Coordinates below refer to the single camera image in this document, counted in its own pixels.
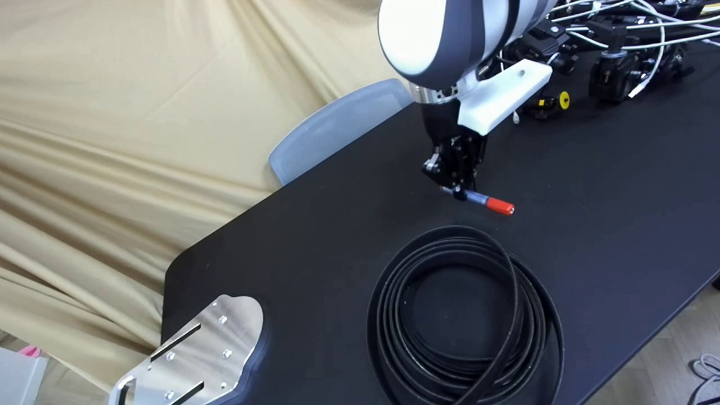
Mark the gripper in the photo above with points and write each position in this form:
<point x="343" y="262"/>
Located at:
<point x="441" y="124"/>

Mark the red capped marker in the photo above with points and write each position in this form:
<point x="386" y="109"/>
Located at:
<point x="498" y="206"/>

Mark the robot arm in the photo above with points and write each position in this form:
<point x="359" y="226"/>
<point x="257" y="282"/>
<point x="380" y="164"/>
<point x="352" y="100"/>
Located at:
<point x="427" y="34"/>

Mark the black clamp with yellow knob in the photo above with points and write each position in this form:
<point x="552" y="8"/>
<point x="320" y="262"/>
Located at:
<point x="554" y="102"/>

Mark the silver metal plate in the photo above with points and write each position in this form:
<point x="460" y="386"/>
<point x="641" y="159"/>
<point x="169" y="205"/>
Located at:
<point x="225" y="337"/>

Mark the beige cloth backdrop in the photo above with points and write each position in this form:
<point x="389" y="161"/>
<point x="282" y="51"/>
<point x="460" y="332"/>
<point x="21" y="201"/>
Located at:
<point x="140" y="140"/>

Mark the white box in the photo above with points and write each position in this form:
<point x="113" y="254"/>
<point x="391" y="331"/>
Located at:
<point x="19" y="379"/>

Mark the black clamp mount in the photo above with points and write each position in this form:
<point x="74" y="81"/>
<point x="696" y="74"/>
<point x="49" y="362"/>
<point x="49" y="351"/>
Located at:
<point x="613" y="76"/>

